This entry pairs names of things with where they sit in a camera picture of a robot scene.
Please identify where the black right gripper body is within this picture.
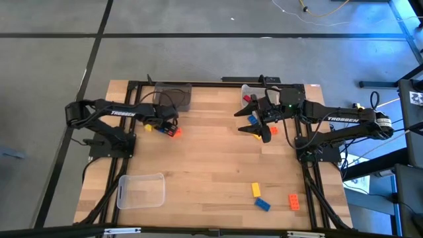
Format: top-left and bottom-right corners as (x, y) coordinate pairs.
(257, 97), (307, 128)

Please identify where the black aluminium table frame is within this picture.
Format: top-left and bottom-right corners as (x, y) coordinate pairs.
(74, 80), (354, 232)

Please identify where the white plastic bin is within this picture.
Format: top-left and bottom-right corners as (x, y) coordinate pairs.
(241, 84), (281, 110)

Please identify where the silver bracket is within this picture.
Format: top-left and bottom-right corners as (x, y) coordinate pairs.
(286, 230), (327, 238)
(103, 227), (142, 236)

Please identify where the black-white fiducial marker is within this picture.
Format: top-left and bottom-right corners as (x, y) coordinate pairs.
(409, 91), (423, 107)

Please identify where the black metal beam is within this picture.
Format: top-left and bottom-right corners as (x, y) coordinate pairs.
(342, 147), (410, 182)

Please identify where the black metal floor bar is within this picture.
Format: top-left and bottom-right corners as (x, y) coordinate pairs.
(359, 64), (423, 89)

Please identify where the dark grey translucent bin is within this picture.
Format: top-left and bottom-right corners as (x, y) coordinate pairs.
(153, 81), (193, 112)

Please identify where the black crossbar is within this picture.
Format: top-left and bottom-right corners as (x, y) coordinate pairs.
(0, 223), (423, 238)

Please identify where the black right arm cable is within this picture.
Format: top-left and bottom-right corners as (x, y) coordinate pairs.
(369, 91), (381, 112)

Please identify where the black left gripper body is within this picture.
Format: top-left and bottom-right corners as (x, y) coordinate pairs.
(152, 104), (179, 126)

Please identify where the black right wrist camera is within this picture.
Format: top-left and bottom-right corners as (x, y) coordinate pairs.
(279, 87), (305, 107)

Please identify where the white floor cable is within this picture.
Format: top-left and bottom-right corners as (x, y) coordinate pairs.
(272, 0), (352, 28)

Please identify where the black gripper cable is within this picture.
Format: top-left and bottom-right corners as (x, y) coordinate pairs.
(264, 86), (282, 100)
(138, 88), (186, 108)

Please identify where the clear plastic bin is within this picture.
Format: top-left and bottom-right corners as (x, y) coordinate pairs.
(116, 172), (166, 210)

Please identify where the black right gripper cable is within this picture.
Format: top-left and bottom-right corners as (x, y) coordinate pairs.
(264, 86), (282, 100)

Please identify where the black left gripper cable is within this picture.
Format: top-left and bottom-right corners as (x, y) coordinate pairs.
(138, 88), (186, 108)

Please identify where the white paper sheet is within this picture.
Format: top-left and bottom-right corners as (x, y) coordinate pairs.
(342, 153), (371, 196)

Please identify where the yellow floor cable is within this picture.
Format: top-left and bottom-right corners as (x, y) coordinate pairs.
(298, 0), (350, 19)

